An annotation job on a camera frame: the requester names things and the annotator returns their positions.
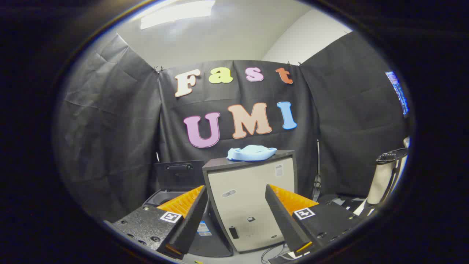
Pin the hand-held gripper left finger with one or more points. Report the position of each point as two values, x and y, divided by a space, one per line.
194 220

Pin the beige cabinet with grey top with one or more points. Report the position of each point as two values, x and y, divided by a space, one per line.
249 183

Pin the dark grey washing machine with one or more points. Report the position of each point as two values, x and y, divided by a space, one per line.
216 245

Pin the white stand with black cap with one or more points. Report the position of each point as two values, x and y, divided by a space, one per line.
381 179

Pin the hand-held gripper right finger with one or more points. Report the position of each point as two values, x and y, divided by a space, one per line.
280 216

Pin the black backdrop cloth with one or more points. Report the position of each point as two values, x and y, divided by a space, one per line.
110 128

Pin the light blue shirt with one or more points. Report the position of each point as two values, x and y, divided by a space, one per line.
253 153

